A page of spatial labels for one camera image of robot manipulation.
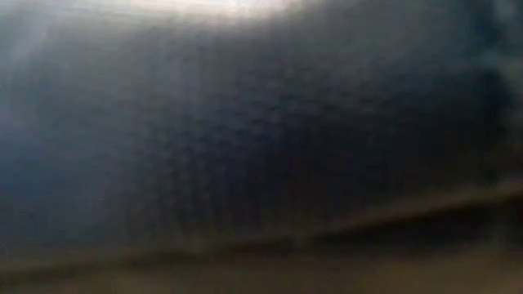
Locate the blue cushion with black edging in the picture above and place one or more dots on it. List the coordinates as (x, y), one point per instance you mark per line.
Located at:
(229, 134)

